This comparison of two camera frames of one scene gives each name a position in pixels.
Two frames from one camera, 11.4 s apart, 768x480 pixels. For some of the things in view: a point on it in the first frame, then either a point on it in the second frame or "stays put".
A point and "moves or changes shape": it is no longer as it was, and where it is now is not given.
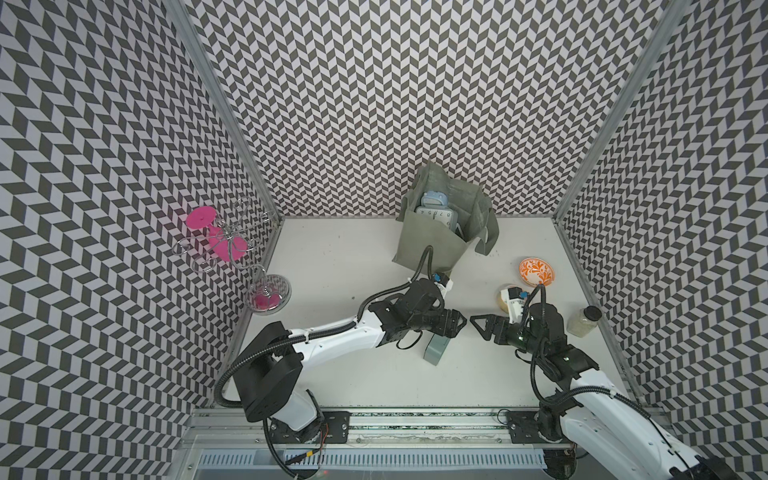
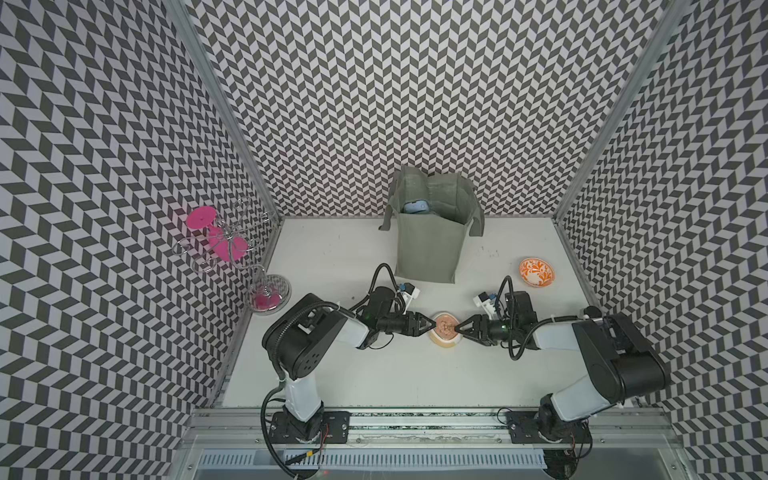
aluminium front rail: x=227 y=429 stays put
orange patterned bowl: x=535 y=271 stays put
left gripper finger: x=455 y=321 -> x=424 y=323
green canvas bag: x=477 y=223 moves or changes shape
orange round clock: x=503 y=305 moves or changes shape
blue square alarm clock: x=434 y=199 -> x=417 y=206
